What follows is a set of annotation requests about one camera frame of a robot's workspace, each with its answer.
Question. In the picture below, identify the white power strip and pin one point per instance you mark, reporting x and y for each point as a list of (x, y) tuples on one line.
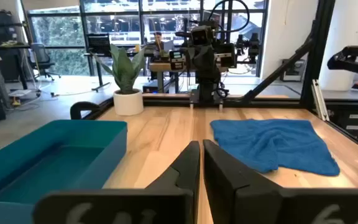
[(19, 92)]

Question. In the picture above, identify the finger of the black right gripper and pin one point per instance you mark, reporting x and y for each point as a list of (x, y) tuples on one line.
[(194, 60), (208, 60)]

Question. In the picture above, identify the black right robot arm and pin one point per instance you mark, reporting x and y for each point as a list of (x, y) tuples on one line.
[(208, 85)]

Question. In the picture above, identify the silver aluminium bar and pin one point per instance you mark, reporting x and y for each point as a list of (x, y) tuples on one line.
[(319, 99)]

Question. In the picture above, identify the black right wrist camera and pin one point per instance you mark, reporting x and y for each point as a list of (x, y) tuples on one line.
[(202, 35)]

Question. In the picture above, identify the black background equipment stand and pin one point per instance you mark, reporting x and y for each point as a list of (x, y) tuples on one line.
[(253, 46)]

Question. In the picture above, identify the grey office chair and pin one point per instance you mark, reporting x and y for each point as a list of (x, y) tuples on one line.
[(40, 54)]

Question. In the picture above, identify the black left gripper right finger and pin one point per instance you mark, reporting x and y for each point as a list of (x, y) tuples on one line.
[(244, 202)]

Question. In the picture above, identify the wooden desk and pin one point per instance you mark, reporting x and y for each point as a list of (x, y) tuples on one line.
[(160, 67)]

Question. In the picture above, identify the black box with white labels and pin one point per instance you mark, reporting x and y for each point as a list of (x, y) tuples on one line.
[(343, 124)]

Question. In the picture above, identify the green plant in white pot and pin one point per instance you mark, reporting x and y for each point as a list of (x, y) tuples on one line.
[(128, 102)]

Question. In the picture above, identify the blue microfiber towel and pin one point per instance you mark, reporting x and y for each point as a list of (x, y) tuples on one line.
[(275, 146)]

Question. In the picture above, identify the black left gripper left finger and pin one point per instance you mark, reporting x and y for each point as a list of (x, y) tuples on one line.
[(154, 205)]

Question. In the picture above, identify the black standing desk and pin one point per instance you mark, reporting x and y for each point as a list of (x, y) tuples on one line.
[(5, 46)]

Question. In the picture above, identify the blue plastic basket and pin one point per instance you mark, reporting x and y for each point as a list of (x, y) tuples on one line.
[(57, 168)]

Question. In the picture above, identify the person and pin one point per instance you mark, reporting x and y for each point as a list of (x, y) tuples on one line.
[(158, 39)]

